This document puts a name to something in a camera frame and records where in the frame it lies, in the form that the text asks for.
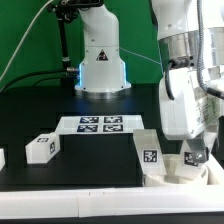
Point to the black camera stand pole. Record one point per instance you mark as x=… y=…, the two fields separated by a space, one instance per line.
x=66 y=11

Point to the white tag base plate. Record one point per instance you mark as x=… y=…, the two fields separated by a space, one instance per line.
x=112 y=124

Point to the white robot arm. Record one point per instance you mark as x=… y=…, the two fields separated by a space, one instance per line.
x=190 y=35

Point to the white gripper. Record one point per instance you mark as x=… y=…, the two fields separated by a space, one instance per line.
x=189 y=113

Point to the white U-shaped wall fence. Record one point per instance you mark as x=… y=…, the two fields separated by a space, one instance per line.
x=117 y=201

